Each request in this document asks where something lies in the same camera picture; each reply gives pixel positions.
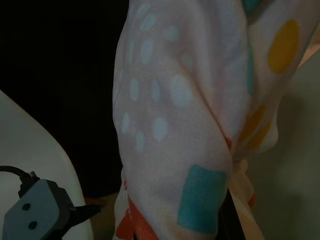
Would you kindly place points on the pink patterned pillow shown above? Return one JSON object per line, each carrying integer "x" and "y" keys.
{"x": 187, "y": 125}

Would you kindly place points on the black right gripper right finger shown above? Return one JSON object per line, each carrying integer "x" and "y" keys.
{"x": 230, "y": 225}

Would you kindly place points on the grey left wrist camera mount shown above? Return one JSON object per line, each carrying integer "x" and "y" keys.
{"x": 35, "y": 207}

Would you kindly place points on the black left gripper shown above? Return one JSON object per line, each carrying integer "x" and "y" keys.
{"x": 67, "y": 212}

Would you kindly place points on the white chair with wooden legs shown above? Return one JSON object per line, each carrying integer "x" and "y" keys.
{"x": 37, "y": 150}

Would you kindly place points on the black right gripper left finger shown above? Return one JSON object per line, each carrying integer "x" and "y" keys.
{"x": 138, "y": 236}

